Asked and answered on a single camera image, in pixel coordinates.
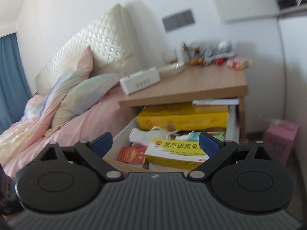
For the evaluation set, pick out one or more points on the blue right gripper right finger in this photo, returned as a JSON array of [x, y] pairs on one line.
[[209, 144]]

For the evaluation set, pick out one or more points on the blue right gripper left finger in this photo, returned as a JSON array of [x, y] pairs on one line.
[[102, 145]]

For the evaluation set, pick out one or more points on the yellow medicine box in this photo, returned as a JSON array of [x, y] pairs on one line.
[[175, 154]]

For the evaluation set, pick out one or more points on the white paper in drawer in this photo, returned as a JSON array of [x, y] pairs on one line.
[[217, 102]]

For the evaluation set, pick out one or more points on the person's left hand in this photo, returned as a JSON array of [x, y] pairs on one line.
[[10, 203]]

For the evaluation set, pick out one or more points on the red booklet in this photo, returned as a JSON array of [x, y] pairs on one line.
[[134, 155]]

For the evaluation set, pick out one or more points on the large yellow flat box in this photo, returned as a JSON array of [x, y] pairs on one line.
[[183, 116]]

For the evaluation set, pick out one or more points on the white cloth bag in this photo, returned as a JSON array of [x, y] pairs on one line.
[[139, 137]]

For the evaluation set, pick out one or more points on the pastel front pillow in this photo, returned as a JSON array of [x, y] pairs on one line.
[[82, 97]]

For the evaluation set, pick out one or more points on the wooden bedside cabinet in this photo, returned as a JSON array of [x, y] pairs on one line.
[[196, 83]]

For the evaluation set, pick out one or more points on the pastel striped pillow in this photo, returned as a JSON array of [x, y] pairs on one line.
[[55, 93]]

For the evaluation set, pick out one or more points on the pink box on floor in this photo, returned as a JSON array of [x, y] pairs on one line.
[[280, 138]]

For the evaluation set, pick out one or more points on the pink bed sheet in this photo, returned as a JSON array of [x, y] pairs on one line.
[[105, 116]]

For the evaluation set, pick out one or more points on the red ball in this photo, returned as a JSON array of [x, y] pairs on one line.
[[219, 61]]

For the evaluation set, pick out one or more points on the red cigarette box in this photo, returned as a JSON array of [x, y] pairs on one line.
[[238, 64]]

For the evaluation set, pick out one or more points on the grey small figurine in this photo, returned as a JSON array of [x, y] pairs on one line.
[[209, 53]]

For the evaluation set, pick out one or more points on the small reed diffuser bottle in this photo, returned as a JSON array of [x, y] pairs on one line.
[[185, 51]]

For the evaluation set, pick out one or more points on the clear drinking glass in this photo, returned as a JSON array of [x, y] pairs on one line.
[[170, 56]]

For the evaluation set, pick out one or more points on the cream quilted headboard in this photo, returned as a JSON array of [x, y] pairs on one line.
[[114, 44]]

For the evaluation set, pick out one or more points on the blue curtain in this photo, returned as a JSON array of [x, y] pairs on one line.
[[14, 89]]

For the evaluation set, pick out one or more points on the white charger plug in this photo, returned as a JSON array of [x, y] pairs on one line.
[[225, 46]]

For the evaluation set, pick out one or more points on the white wardrobe door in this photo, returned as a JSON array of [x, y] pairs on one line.
[[240, 10]]

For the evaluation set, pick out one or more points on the grey wall socket panel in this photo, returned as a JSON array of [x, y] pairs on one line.
[[179, 20]]

